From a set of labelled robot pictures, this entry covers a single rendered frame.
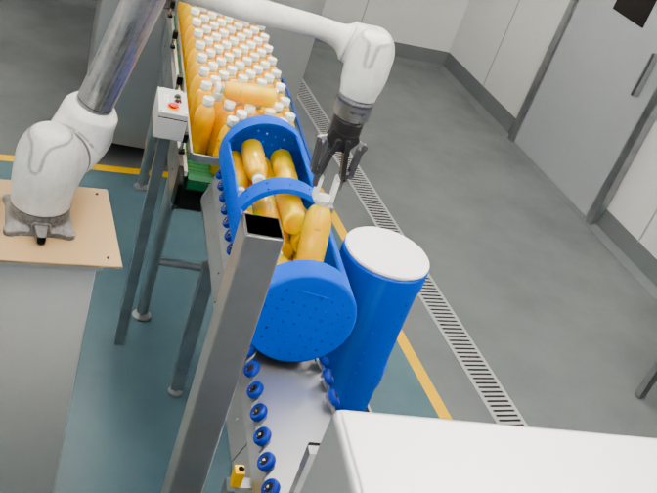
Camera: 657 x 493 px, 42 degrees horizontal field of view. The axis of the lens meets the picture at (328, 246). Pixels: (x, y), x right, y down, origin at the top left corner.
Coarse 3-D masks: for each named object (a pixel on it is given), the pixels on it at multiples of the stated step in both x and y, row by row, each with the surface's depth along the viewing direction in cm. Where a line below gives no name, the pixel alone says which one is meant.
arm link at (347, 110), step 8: (336, 104) 201; (344, 104) 199; (352, 104) 198; (360, 104) 198; (368, 104) 199; (336, 112) 201; (344, 112) 199; (352, 112) 199; (360, 112) 199; (368, 112) 200; (344, 120) 202; (352, 120) 200; (360, 120) 201; (368, 120) 203
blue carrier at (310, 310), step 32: (256, 128) 276; (288, 128) 273; (224, 160) 267; (224, 192) 261; (256, 192) 238; (288, 192) 238; (288, 288) 206; (320, 288) 208; (288, 320) 212; (320, 320) 213; (352, 320) 215; (288, 352) 218; (320, 352) 220
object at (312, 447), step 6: (312, 444) 180; (318, 444) 181; (306, 450) 179; (312, 450) 178; (306, 456) 179; (312, 456) 178; (300, 462) 184; (306, 462) 178; (312, 462) 179; (300, 468) 181; (306, 468) 179; (300, 474) 180; (306, 474) 181; (294, 480) 184; (300, 480) 181; (294, 486) 183; (300, 486) 182; (288, 492) 186; (294, 492) 183
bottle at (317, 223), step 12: (312, 204) 217; (324, 204) 215; (312, 216) 214; (324, 216) 214; (312, 228) 214; (324, 228) 214; (300, 240) 216; (312, 240) 214; (324, 240) 215; (300, 252) 216; (312, 252) 215; (324, 252) 217
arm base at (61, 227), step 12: (12, 204) 221; (12, 216) 222; (24, 216) 220; (36, 216) 220; (60, 216) 224; (12, 228) 219; (24, 228) 221; (36, 228) 220; (48, 228) 222; (60, 228) 225; (72, 228) 228; (36, 240) 218
